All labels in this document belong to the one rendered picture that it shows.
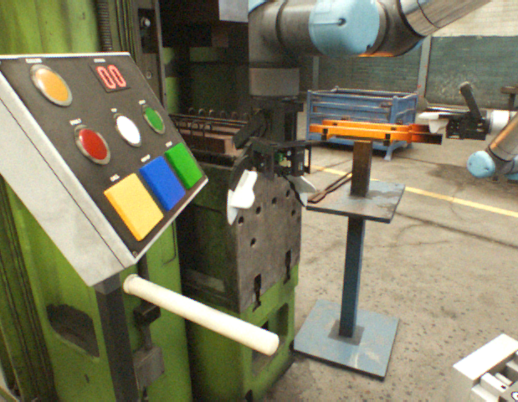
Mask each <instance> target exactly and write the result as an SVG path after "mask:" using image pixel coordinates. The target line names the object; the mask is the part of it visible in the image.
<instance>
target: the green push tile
mask: <svg viewBox="0 0 518 402"><path fill-rule="evenodd" d="M164 155H165V156H166V158H167V160H168V161H169V163H170V164H171V165H172V167H173V169H174V170H175V172H176V173H177V175H178V177H179V178H180V179H181V180H182V183H183V184H184V186H185V187H186V189H187V190H188V189H190V188H191V187H192V186H193V185H194V184H195V182H196V181H198V180H199V179H200V178H201V177H202V176H203V175H202V174H201V172H200V170H199V169H198V167H197V165H195V164H194V162H193V160H192V159H191V158H190V156H189V154H188V153H187V150H186V148H185V147H184V146H183V144H182V143H181V142H179V143H178V144H176V145H175V146H173V147H172V148H171V149H170V150H168V151H167V152H164Z"/></svg>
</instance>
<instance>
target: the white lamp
mask: <svg viewBox="0 0 518 402"><path fill-rule="evenodd" d="M118 126H119V128H120V130H121V133H122V134H123V135H124V137H125V138H126V139H128V140H129V141H130V142H133V143H138V142H139V135H138V131H137V129H136V127H135V126H134V125H133V123H132V122H131V121H130V120H128V119H127V118H125V117H124V116H120V118H119V119H118Z"/></svg>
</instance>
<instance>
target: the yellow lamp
mask: <svg viewBox="0 0 518 402"><path fill-rule="evenodd" d="M36 76H37V80H38V82H39V84H40V85H41V87H42V88H43V89H44V91H45V92H46V93H47V94H48V95H50V96H51V97H53V98H54V99H55V100H57V101H66V100H67V97H68V95H69V93H68V91H67V88H66V86H65V85H64V83H63V82H62V80H61V79H60V78H59V77H58V76H57V75H55V74H54V73H52V72H51V71H49V70H46V69H40V70H38V71H37V74H36Z"/></svg>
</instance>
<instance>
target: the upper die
mask: <svg viewBox="0 0 518 402"><path fill-rule="evenodd" d="M158 2H159V11H160V20H161V26H168V25H188V24H208V23H212V24H222V25H228V26H239V25H249V21H248V18H247V14H248V11H249V0H158Z"/></svg>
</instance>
